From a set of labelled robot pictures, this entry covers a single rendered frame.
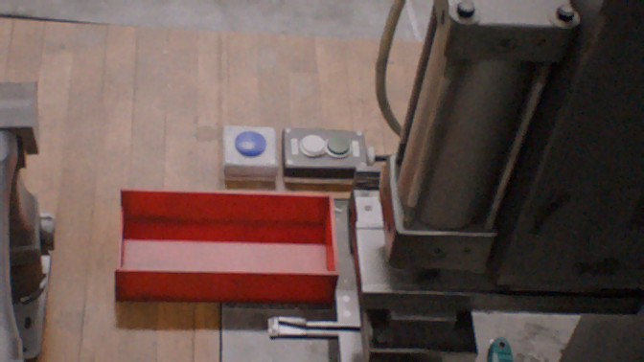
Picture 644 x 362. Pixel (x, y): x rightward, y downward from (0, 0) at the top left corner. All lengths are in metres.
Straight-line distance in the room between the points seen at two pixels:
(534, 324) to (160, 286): 0.44
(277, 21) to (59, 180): 1.63
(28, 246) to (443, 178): 0.48
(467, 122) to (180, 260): 0.59
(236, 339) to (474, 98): 0.57
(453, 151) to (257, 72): 0.74
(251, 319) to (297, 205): 0.15
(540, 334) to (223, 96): 0.52
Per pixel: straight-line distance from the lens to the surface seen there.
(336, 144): 1.53
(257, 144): 1.52
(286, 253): 1.45
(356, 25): 3.11
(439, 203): 1.00
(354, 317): 1.31
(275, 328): 1.29
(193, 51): 1.68
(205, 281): 1.37
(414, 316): 1.12
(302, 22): 3.09
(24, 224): 1.24
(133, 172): 1.53
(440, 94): 0.90
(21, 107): 0.99
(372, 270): 1.10
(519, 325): 1.46
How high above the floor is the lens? 2.06
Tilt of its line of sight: 49 degrees down
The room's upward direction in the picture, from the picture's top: 10 degrees clockwise
